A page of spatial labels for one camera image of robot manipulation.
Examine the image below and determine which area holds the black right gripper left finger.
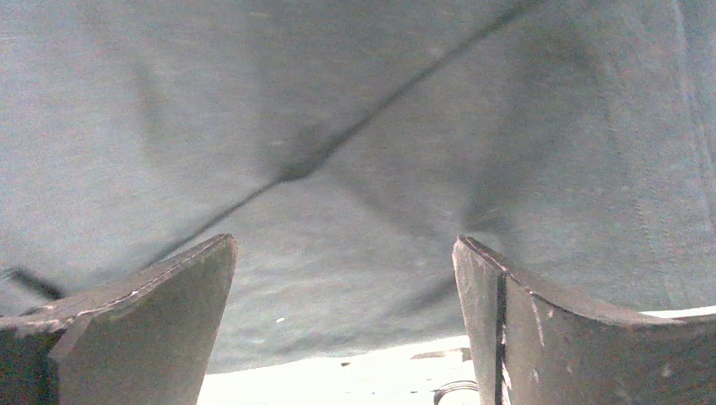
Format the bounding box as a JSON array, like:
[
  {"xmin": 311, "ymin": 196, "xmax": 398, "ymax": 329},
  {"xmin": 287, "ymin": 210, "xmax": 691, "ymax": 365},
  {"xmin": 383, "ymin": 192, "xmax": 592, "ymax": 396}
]
[{"xmin": 1, "ymin": 234, "xmax": 237, "ymax": 404}]

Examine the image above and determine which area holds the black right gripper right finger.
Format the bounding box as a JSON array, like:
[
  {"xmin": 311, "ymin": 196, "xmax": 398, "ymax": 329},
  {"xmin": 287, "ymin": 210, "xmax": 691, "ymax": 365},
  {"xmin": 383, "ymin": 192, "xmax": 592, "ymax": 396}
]
[{"xmin": 453, "ymin": 236, "xmax": 715, "ymax": 404}]

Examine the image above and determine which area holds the black t shirt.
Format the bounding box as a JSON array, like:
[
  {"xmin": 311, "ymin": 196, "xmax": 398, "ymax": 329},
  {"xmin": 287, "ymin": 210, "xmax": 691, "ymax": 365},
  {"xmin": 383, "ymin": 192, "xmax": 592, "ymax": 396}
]
[{"xmin": 1, "ymin": 1, "xmax": 715, "ymax": 372}]

